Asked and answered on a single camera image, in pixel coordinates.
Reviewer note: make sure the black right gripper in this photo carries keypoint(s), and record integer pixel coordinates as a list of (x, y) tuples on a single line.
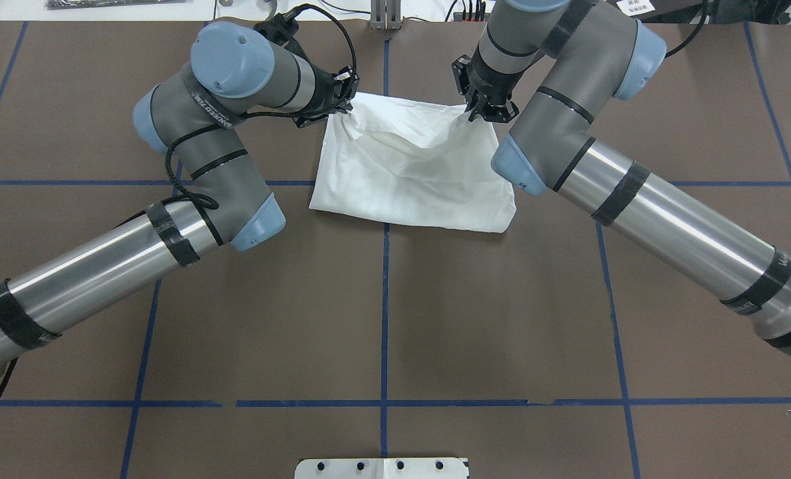
[(487, 94)]

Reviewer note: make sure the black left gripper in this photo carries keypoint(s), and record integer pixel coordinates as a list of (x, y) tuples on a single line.
[(324, 100)]

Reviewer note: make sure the white long-sleeve printed shirt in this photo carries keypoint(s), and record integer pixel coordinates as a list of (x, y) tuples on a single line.
[(412, 163)]

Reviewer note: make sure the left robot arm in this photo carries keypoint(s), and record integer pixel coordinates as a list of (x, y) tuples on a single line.
[(234, 74)]

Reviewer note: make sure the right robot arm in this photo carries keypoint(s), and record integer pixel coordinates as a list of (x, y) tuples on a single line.
[(548, 68)]

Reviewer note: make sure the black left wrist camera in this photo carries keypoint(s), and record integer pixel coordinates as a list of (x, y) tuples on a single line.
[(281, 31)]

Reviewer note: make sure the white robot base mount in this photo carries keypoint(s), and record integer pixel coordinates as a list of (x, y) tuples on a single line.
[(399, 467)]

